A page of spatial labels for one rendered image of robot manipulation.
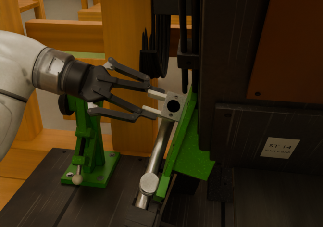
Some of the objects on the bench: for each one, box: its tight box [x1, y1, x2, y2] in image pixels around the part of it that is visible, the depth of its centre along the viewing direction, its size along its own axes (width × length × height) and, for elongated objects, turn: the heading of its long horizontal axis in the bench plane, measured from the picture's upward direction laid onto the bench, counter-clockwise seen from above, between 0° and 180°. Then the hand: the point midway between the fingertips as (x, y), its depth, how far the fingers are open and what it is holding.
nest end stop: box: [124, 219, 149, 227], centre depth 69 cm, size 4×7×6 cm, turn 81°
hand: (161, 106), depth 66 cm, fingers closed on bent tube, 3 cm apart
